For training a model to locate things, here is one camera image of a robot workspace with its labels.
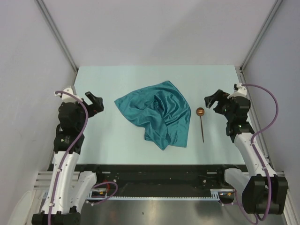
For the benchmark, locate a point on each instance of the white slotted cable duct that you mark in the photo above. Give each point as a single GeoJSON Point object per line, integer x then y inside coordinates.
{"type": "Point", "coordinates": [100, 194]}

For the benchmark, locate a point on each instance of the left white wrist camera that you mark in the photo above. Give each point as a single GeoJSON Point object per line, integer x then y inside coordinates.
{"type": "Point", "coordinates": [68, 95]}

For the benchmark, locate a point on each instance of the left aluminium frame post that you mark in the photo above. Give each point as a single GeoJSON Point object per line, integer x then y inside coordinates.
{"type": "Point", "coordinates": [56, 33]}

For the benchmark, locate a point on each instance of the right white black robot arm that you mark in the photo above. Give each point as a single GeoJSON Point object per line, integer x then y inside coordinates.
{"type": "Point", "coordinates": [262, 190]}

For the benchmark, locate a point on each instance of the right aluminium frame post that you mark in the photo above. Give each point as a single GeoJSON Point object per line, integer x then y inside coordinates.
{"type": "Point", "coordinates": [259, 37]}

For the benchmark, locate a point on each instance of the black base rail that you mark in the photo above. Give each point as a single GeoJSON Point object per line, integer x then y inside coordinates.
{"type": "Point", "coordinates": [161, 181]}

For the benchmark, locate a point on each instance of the aluminium frame post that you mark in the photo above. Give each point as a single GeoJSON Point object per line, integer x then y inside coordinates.
{"type": "Point", "coordinates": [56, 33]}
{"type": "Point", "coordinates": [259, 37]}

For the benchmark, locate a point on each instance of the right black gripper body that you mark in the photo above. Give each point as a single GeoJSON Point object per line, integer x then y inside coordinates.
{"type": "Point", "coordinates": [223, 107]}

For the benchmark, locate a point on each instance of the teal satin napkin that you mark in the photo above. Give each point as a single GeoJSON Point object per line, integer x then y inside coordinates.
{"type": "Point", "coordinates": [161, 110]}

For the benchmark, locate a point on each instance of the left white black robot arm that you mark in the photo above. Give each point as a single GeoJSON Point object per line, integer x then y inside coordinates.
{"type": "Point", "coordinates": [64, 200]}

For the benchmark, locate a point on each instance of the copper spoon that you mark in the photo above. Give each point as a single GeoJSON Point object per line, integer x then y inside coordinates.
{"type": "Point", "coordinates": [200, 112]}

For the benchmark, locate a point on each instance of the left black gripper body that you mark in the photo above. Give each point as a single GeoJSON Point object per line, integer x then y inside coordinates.
{"type": "Point", "coordinates": [92, 109]}

